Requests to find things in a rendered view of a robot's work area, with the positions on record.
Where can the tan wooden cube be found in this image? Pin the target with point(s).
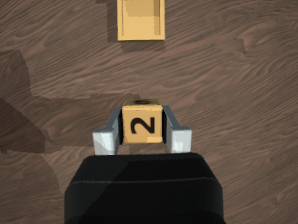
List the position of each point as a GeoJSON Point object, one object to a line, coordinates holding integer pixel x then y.
{"type": "Point", "coordinates": [142, 121]}

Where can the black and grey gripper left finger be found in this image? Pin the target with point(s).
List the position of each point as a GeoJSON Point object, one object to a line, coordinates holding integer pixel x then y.
{"type": "Point", "coordinates": [107, 140]}

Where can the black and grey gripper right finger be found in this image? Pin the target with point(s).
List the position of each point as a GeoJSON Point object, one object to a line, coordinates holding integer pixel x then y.
{"type": "Point", "coordinates": [177, 137]}

